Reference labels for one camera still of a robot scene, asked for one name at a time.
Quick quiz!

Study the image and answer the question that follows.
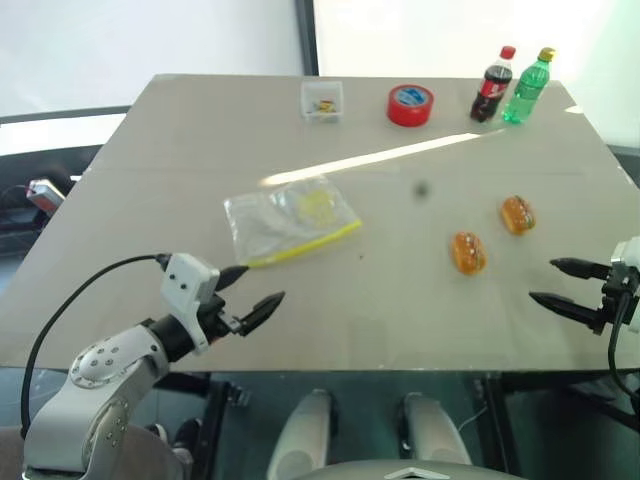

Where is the clear plastic box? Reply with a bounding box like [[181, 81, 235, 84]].
[[300, 80, 344, 124]]

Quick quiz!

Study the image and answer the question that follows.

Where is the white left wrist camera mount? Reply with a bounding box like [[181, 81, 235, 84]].
[[160, 253, 222, 357]]

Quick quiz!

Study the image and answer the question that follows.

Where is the red tape roll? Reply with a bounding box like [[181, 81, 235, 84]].
[[385, 83, 435, 128]]

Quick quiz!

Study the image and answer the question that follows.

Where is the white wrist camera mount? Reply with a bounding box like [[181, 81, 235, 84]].
[[609, 238, 640, 334], [160, 253, 222, 357]]

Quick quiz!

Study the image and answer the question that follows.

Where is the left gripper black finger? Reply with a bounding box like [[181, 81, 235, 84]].
[[217, 264, 250, 292], [238, 291, 287, 338]]

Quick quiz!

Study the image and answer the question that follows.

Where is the clear zip bag yellow seal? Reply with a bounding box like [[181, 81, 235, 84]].
[[223, 174, 363, 269]]

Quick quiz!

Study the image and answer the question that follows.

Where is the red and white device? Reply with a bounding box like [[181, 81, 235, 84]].
[[27, 178, 66, 214]]

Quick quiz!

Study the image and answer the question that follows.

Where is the orange burger bun bread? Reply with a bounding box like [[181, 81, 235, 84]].
[[450, 230, 489, 276], [500, 195, 537, 236]]

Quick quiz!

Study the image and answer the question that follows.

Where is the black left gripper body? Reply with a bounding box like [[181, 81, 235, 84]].
[[197, 293, 246, 342]]

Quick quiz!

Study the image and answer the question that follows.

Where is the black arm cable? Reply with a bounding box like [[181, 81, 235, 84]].
[[19, 253, 171, 441], [606, 293, 640, 407]]

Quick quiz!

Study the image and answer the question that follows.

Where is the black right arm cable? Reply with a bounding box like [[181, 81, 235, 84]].
[[606, 293, 640, 407]]

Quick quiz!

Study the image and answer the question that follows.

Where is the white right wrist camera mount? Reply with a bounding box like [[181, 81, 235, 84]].
[[609, 238, 640, 334]]

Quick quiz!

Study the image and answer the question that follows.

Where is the grey housing with chevron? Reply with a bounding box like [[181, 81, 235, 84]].
[[309, 459, 526, 480]]

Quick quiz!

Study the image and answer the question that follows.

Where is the white rounded leg shell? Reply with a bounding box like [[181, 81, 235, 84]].
[[402, 392, 472, 469], [267, 389, 334, 480]]

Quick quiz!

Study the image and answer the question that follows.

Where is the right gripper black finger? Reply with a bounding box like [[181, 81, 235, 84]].
[[528, 291, 604, 336], [549, 256, 612, 282]]

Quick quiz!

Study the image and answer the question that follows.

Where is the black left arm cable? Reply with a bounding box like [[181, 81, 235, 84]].
[[19, 253, 171, 441]]

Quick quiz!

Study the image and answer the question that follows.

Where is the dark window pillar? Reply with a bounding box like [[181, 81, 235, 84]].
[[292, 0, 320, 77]]

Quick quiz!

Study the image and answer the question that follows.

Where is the black table leg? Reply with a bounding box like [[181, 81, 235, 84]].
[[473, 372, 507, 480], [199, 372, 251, 480]]

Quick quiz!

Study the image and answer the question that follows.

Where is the grey window ledge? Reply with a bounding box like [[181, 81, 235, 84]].
[[0, 105, 130, 129]]

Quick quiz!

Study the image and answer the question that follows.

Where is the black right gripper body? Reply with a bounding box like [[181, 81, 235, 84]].
[[601, 274, 639, 327]]

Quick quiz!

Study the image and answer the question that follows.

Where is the thin white cable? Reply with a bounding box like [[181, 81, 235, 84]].
[[458, 405, 489, 431]]

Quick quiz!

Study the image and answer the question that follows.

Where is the cola bottle red cap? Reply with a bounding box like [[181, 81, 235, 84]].
[[469, 45, 517, 124]]

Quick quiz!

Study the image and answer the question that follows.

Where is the green bottle yellow cap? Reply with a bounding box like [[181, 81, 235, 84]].
[[500, 47, 557, 125]]

